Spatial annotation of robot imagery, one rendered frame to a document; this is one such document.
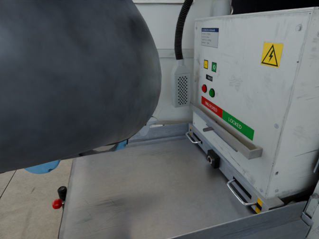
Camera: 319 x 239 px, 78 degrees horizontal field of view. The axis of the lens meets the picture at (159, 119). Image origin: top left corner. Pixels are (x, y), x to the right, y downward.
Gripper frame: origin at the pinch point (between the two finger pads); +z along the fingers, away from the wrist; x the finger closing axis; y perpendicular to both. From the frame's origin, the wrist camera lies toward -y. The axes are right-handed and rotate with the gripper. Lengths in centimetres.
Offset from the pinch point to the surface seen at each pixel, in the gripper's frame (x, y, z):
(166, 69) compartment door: -40.3, -7.5, 18.8
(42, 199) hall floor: -89, 122, -51
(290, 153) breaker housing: 26.6, -3.2, 27.1
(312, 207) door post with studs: 33, 12, 38
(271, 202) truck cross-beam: 28.4, 11.7, 26.6
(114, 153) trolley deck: -19.7, 27.6, -7.9
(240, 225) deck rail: 29.8, 16.0, 16.3
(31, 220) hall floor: -70, 122, -56
